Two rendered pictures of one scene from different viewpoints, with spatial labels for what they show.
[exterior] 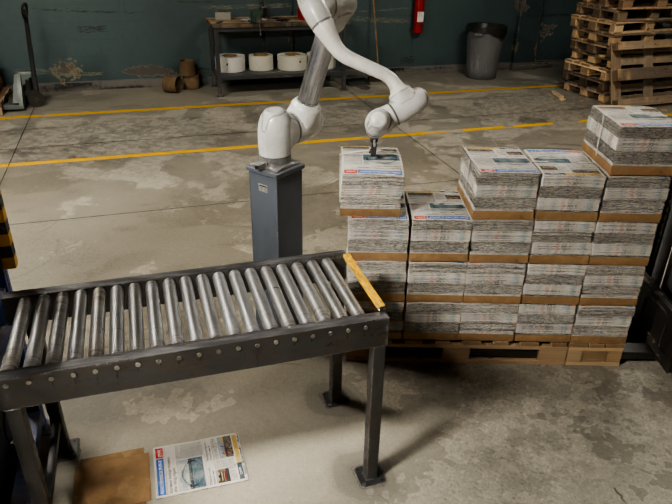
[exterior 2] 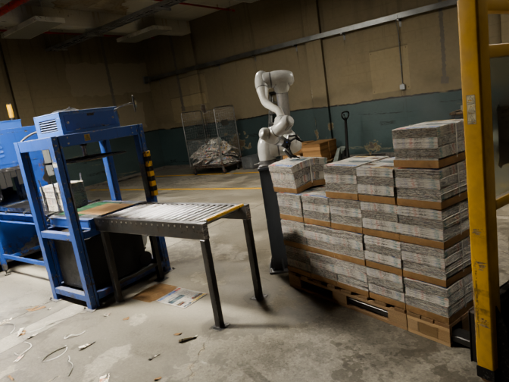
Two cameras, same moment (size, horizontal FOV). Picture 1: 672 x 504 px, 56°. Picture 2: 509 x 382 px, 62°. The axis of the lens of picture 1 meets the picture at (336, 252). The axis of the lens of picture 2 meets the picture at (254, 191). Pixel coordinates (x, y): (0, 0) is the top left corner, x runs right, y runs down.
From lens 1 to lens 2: 290 cm
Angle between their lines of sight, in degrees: 55
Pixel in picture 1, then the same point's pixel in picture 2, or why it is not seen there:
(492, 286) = (348, 248)
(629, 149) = (403, 147)
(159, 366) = (131, 225)
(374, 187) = (282, 174)
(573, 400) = (374, 347)
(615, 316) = (434, 294)
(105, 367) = (118, 220)
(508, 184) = (339, 173)
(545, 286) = (377, 255)
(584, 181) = (379, 172)
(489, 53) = not seen: outside the picture
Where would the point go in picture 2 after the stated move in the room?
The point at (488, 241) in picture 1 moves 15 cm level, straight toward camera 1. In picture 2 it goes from (338, 214) to (320, 219)
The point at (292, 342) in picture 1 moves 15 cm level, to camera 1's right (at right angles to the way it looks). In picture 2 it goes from (168, 227) to (177, 230)
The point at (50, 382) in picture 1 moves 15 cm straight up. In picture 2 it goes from (107, 223) to (104, 206)
